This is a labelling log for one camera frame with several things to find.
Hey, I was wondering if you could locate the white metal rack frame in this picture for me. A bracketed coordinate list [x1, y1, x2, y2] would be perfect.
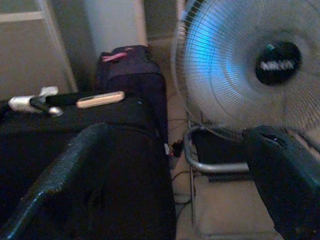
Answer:
[0, 0, 79, 94]

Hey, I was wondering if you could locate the large black suitcase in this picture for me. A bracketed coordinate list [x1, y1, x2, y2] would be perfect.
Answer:
[0, 97, 177, 240]

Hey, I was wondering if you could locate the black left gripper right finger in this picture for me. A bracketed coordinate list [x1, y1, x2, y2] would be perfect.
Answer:
[242, 124, 320, 240]

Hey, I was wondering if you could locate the pink luggage tag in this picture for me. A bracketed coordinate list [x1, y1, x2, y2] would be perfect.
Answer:
[101, 48, 135, 63]

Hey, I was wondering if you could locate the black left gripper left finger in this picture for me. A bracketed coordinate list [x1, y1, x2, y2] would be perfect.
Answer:
[0, 122, 118, 240]

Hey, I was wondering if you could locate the dark navy travel bag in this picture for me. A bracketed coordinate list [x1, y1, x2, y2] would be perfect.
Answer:
[96, 44, 168, 141]

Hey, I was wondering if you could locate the white standing fan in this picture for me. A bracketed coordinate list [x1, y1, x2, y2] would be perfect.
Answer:
[171, 0, 320, 137]

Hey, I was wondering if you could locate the small black power plug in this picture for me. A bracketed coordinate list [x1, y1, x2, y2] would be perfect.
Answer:
[168, 139, 185, 158]

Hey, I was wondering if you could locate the white round column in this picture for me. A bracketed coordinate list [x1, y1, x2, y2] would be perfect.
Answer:
[84, 0, 148, 53]

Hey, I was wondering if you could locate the chrome tube frame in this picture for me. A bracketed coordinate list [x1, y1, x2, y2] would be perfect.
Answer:
[183, 124, 251, 226]

